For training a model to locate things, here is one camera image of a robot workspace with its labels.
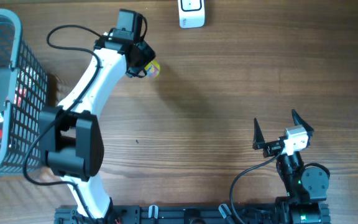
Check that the red white small carton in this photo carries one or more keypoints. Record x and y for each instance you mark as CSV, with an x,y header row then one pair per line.
x,y
26,85

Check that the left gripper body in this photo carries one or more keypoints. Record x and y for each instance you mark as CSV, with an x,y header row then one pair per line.
x,y
145,54

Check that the white barcode scanner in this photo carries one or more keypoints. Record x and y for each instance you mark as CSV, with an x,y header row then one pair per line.
x,y
191,13

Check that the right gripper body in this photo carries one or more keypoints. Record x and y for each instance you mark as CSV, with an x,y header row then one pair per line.
x,y
271,148

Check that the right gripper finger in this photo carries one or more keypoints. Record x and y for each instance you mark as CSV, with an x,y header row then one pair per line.
x,y
300,121
258,140

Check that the grey plastic mesh basket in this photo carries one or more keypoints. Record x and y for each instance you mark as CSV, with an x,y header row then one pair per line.
x,y
21,125

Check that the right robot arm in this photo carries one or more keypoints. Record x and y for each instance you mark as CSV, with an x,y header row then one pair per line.
x,y
306,184

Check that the yellow lidded small bottle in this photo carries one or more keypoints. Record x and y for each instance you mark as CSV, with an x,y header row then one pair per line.
x,y
152,69

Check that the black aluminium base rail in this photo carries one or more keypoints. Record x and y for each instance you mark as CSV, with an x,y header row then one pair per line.
x,y
197,214

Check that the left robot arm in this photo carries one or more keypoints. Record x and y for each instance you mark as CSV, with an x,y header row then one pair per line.
x,y
70,141

